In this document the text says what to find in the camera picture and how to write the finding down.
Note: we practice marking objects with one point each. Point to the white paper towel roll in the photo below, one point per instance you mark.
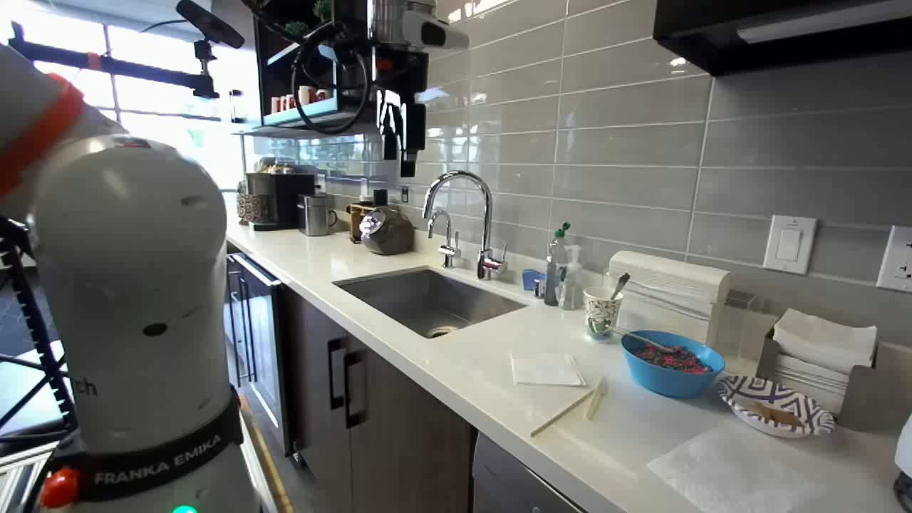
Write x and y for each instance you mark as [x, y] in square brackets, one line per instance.
[901, 482]

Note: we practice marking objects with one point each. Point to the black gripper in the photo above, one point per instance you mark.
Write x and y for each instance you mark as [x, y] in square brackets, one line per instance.
[399, 37]

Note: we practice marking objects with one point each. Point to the white paper towel dispenser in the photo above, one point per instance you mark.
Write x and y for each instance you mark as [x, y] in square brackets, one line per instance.
[668, 294]

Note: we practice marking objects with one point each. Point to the napkin holder with napkins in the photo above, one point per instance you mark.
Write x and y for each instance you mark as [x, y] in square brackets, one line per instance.
[817, 354]

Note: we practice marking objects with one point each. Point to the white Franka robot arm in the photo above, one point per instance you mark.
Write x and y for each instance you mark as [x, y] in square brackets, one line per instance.
[130, 243]

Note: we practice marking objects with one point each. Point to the steel canister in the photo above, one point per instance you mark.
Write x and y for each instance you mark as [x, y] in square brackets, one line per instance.
[318, 214]

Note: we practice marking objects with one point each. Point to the stainless steel sink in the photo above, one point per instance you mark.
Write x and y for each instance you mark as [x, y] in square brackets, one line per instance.
[426, 300]

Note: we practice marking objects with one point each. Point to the white wall outlet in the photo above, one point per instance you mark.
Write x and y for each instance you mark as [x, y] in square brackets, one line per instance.
[896, 265]

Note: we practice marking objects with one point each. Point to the black coffee machine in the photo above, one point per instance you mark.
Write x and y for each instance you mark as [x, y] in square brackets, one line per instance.
[274, 201]

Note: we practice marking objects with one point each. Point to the clear soap bottle green cap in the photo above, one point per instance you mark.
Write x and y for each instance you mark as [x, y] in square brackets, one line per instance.
[553, 263]

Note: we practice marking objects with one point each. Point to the blue sponge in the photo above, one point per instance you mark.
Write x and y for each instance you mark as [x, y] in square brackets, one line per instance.
[532, 281]

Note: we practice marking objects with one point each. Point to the dark kettle pot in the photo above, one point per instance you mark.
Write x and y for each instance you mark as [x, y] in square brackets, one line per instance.
[379, 226]

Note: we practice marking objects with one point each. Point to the black wall shelf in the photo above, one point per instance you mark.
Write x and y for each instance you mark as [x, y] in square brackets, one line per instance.
[314, 65]

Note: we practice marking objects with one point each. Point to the black range hood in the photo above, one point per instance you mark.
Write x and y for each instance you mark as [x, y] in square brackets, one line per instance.
[751, 36]

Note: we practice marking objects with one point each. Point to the patterned paper plate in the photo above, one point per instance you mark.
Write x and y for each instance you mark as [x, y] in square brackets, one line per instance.
[774, 409]

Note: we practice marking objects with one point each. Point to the large white paper towel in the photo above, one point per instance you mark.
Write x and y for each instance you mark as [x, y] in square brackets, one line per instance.
[737, 472]

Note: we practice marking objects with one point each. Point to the white light switch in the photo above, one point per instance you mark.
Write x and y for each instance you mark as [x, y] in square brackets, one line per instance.
[791, 243]

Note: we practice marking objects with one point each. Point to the blue bowl with beads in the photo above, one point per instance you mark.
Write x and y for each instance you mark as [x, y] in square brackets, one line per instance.
[671, 362]

